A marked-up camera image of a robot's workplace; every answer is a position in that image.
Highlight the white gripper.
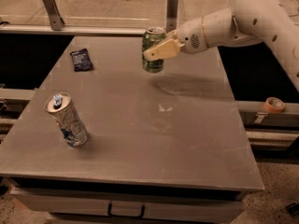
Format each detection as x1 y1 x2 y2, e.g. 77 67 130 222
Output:
143 18 208 62

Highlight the black snack packet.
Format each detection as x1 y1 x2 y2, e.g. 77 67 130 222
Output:
70 49 93 72

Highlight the middle metal bracket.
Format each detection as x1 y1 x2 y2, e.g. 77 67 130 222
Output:
166 0 178 32

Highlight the left metal bracket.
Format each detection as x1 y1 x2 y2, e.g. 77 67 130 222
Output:
42 0 64 31

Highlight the metal bracket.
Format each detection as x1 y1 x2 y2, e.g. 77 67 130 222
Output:
166 0 178 32
42 0 64 31

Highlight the grey drawer with black handle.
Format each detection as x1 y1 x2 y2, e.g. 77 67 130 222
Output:
11 187 244 224

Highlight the green soda can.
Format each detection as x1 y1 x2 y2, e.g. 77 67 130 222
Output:
142 27 166 73

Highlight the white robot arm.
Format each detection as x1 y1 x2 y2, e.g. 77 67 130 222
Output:
143 0 299 90

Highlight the orange tape roll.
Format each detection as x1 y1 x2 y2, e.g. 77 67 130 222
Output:
264 97 285 113

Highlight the silver redbull can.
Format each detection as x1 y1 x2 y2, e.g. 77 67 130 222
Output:
44 92 88 147

